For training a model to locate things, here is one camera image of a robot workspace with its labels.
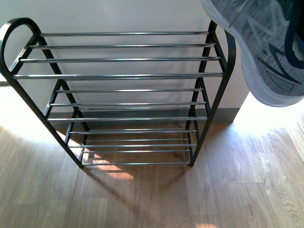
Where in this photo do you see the black metal shoe rack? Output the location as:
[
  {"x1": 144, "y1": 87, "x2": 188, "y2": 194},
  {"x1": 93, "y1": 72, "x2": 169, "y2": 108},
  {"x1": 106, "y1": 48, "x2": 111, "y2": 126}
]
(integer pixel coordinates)
[{"x1": 0, "y1": 18, "x2": 236, "y2": 167}]

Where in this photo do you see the grey knit sneaker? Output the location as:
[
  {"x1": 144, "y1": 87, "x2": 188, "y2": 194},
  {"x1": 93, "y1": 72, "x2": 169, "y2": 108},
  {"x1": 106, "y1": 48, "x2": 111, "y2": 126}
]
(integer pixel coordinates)
[{"x1": 202, "y1": 0, "x2": 304, "y2": 107}]

